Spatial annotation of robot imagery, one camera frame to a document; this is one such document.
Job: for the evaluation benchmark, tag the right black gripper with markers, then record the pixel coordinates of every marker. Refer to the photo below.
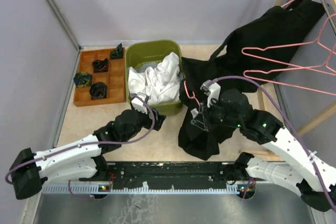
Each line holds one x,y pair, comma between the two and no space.
203,120

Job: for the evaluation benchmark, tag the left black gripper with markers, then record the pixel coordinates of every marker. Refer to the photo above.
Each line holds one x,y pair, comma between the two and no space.
158,118

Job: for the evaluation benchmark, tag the white shirt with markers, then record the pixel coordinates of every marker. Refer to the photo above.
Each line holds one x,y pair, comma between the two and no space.
160,83

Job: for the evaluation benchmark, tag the black shirt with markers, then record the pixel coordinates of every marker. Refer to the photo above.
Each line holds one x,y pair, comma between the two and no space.
277,26
191,139

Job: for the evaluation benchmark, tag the pink hanger of grey shirt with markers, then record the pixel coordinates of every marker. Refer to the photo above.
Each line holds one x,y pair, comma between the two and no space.
306,79

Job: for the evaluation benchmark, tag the pink hanger of white shirt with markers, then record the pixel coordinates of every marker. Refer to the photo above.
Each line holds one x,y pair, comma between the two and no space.
288,53

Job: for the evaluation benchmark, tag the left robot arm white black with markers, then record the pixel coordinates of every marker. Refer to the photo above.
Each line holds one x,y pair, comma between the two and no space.
82,160

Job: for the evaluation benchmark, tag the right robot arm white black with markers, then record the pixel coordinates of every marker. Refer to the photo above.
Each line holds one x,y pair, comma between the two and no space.
303,173

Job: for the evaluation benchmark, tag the pink hanger of black shirt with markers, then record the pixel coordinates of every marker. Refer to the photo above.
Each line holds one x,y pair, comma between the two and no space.
192,95

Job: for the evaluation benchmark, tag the orange wooden compartment tray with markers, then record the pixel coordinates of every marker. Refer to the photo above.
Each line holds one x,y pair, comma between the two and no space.
114,78

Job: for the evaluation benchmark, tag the rolled black sock bottom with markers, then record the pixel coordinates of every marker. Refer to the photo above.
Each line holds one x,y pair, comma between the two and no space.
98,91

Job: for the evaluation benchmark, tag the rolled black sock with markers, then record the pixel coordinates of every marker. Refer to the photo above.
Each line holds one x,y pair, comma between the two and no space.
117,53
98,91
100,66

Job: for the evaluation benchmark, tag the wooden clothes rack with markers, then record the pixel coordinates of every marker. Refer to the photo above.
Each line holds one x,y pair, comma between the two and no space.
311,113

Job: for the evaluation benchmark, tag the green plastic basket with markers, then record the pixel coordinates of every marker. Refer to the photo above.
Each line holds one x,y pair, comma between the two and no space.
142,54

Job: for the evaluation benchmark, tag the rolled black sock top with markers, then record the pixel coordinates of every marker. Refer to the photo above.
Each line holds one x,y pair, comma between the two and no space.
117,53

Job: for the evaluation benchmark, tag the rolled black sock centre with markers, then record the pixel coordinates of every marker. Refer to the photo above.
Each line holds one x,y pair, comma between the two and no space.
100,66

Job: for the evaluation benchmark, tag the rolled dark sock green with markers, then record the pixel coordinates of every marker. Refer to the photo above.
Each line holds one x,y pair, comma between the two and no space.
82,79

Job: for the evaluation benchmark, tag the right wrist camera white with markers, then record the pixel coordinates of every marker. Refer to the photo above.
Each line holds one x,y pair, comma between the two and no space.
212,91

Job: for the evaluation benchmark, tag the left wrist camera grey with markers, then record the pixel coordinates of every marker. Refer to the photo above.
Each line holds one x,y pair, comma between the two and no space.
139,102

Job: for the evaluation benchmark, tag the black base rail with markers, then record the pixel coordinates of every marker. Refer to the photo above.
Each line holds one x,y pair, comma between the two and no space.
167,175

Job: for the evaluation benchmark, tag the white cable duct strip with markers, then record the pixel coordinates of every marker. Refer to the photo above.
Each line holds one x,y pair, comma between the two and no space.
98,189

